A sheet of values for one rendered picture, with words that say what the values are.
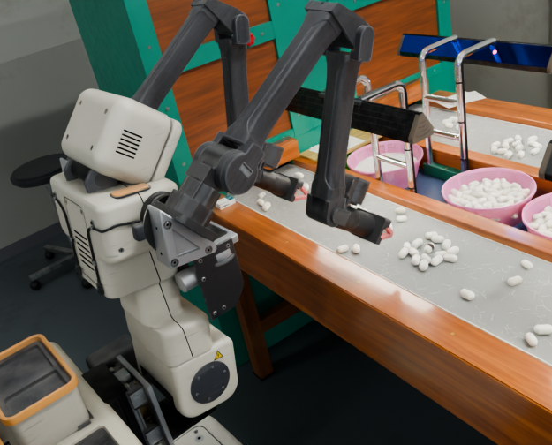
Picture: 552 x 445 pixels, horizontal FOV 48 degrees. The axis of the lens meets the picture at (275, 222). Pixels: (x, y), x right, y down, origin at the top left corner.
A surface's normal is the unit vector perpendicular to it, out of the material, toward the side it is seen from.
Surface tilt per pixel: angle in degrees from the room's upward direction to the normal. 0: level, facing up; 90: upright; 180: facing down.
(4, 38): 90
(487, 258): 0
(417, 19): 90
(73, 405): 92
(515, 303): 0
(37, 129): 90
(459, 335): 0
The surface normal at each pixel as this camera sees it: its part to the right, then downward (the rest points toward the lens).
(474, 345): -0.20, -0.86
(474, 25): -0.76, 0.44
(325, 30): 0.53, 0.44
